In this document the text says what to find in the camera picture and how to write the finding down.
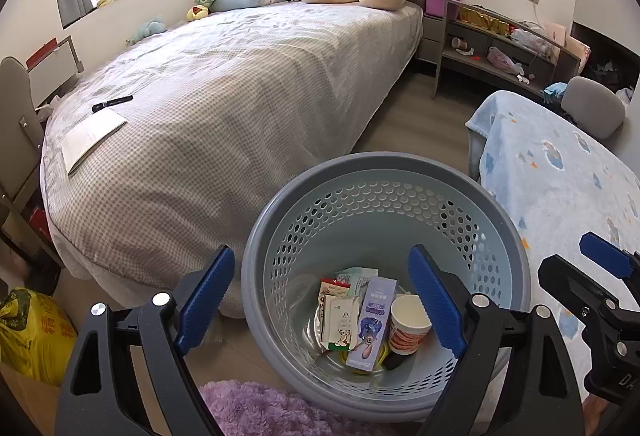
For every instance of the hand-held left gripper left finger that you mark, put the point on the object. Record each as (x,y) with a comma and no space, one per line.
(207,301)

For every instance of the light blue printed blanket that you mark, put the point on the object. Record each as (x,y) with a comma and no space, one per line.
(550,176)

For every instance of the white paper sheet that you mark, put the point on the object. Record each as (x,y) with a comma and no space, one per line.
(92,138)

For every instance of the purple fluffy rug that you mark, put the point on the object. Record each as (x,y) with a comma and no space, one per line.
(280,408)

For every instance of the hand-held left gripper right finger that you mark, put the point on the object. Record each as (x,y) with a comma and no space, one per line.
(440,301)

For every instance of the grey wooden board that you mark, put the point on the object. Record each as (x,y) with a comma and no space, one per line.
(17,115)

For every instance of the light blue wet wipes packet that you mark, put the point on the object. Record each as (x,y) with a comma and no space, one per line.
(357,277)

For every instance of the pink plastic bag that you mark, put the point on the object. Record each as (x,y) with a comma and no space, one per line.
(502,59)

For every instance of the grey perforated plastic basket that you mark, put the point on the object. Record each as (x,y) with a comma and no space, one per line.
(375,216)

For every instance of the yellow plastic bag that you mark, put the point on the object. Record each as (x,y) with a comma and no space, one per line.
(35,336)

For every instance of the red paper cup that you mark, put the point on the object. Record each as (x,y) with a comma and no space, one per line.
(407,316)

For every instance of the gold foil packets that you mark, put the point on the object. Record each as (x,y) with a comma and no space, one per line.
(482,19)

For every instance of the small cup on shelf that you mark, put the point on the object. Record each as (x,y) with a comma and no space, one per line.
(461,44)

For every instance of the clear plastic bag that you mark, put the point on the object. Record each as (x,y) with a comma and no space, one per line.
(532,38)

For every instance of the grey nightstand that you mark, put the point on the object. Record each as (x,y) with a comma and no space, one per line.
(429,38)

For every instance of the white cartoon print packet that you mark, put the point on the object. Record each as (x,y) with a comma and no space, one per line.
(340,323)

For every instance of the yellow green plush toy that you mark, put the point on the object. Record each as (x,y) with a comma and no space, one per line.
(197,13)

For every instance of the pink card box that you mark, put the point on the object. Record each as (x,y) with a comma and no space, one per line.
(567,40)

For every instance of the grey chair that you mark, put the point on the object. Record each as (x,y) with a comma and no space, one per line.
(592,105)

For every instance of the white framed panel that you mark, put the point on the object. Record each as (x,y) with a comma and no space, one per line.
(52,70)

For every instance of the blue cloth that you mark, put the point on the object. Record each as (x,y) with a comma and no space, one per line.
(554,92)

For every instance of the grey desk shelf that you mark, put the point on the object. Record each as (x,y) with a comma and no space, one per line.
(480,63)

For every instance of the pink storage box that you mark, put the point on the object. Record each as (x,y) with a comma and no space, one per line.
(442,3)

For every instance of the red and cream snack wrapper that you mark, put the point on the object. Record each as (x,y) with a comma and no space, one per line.
(332,288)

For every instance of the purple cardboard box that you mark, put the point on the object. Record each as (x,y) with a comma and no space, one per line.
(372,321)

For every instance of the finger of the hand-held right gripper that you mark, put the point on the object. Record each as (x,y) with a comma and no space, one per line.
(605,253)
(565,276)

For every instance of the black pen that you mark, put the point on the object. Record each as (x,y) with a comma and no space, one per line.
(112,102)

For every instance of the blue plush toy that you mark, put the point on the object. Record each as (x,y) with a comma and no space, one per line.
(147,29)

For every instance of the grey bed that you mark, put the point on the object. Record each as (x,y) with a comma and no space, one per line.
(225,115)

